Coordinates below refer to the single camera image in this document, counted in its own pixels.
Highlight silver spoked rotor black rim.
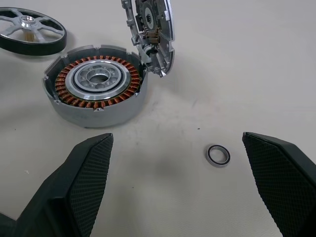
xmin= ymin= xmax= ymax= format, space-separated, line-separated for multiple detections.
xmin=0 ymin=7 xmax=68 ymax=56

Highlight silver motor housing copper windings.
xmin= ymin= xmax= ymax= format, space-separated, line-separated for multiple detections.
xmin=43 ymin=44 xmax=149 ymax=128

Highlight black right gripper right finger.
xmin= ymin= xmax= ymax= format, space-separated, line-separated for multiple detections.
xmin=242 ymin=131 xmax=316 ymax=237

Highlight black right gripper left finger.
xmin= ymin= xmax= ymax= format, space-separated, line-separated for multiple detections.
xmin=14 ymin=133 xmax=114 ymax=237

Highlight small silver bearing ring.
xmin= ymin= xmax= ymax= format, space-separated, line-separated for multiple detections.
xmin=206 ymin=144 xmax=231 ymax=169

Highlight grey round object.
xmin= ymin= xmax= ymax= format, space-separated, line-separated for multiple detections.
xmin=120 ymin=0 xmax=176 ymax=79

